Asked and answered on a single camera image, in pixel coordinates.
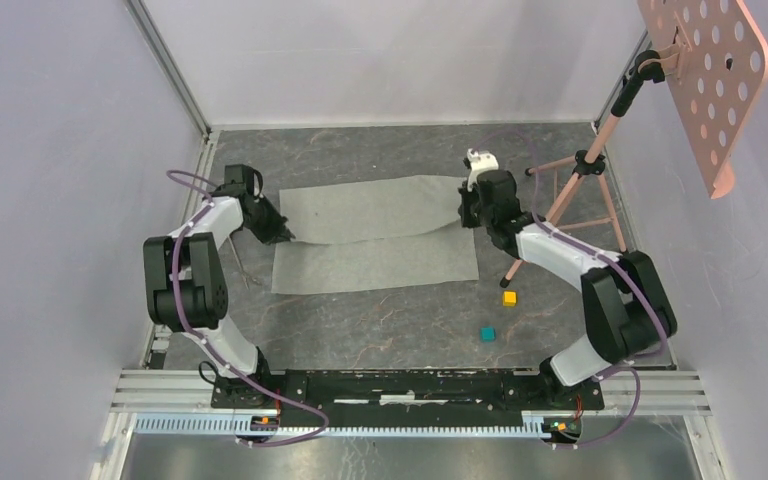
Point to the teal cube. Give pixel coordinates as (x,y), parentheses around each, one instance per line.
(487,334)

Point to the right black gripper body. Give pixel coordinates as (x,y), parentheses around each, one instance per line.
(473,215)

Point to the silver spoon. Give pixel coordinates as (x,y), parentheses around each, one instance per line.
(244,274)

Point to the white toothed cable strip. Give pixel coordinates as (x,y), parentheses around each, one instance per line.
(241,425)

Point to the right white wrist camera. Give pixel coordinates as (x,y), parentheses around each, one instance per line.
(479,162)

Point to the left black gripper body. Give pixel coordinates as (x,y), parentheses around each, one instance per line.
(267,225)

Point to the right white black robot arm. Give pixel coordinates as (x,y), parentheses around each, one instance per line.
(626,312)

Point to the pink perforated tray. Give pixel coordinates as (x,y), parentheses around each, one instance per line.
(716,61)

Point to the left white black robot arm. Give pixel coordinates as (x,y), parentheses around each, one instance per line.
(186,288)

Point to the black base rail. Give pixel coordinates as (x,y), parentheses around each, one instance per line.
(418,398)

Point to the grey cloth napkin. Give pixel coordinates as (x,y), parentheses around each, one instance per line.
(374,235)

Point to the yellow cube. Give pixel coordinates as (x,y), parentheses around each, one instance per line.
(509,298)

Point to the pink tripod stand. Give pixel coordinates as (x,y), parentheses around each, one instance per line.
(649,66)

